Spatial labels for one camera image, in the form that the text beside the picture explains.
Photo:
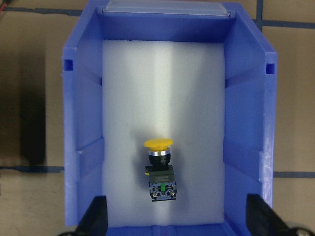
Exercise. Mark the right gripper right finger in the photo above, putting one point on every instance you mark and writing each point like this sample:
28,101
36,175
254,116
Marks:
261,220

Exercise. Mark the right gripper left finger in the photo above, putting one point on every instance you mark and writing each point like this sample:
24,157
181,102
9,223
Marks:
95,220

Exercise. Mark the yellow push button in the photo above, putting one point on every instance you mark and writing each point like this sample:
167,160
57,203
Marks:
162,183

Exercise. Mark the right blue plastic bin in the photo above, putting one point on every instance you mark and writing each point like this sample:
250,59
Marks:
199,73

